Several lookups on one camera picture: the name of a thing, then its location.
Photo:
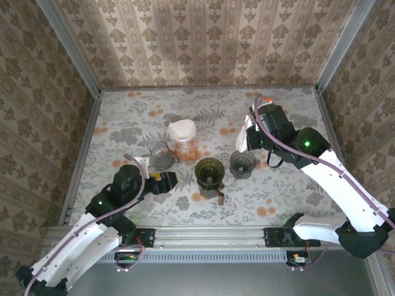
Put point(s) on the green transparent dripper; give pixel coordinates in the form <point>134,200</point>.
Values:
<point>210,169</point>

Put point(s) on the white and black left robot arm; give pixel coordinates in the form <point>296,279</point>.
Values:
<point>83,243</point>

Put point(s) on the small electronics board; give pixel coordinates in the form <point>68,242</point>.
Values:
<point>297,259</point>
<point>126,256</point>

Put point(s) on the aluminium table back rail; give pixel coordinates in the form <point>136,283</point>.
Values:
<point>210,88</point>

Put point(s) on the clear glass server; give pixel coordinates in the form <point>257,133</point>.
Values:
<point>160,157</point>

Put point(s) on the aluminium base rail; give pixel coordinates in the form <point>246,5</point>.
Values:
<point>210,237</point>

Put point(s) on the aluminium frame post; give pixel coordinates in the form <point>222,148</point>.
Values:
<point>342,46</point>
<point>69,46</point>

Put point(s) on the aluminium table side rail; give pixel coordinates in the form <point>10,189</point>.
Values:
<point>80,160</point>
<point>325,114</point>

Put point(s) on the filter pack with orange top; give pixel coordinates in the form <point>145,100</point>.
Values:
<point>267,99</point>

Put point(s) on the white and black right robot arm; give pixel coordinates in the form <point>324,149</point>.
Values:
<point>314,229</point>

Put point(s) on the pink transparent dripper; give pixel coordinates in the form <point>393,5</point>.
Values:
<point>185,148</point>

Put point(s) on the grey transparent dripper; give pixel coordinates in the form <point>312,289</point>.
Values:
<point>242,163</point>

